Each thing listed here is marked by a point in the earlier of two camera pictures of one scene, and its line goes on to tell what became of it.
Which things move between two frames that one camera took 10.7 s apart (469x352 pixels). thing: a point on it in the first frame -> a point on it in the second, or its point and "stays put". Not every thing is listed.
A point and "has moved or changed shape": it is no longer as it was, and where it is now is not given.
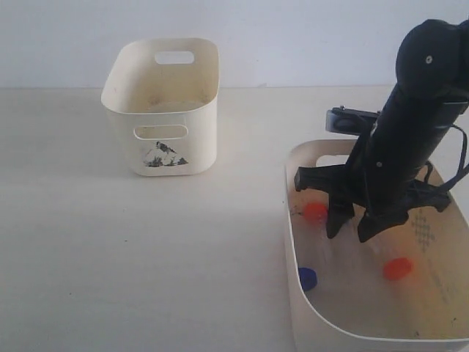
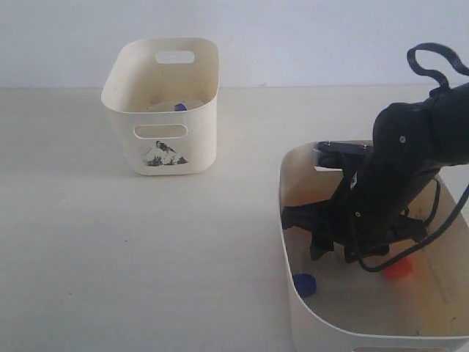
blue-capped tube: x=308 y=278 has moved or changed shape
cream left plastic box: x=166 y=90 stays put
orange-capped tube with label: x=396 y=268 stays put
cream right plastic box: x=406 y=290 stays put
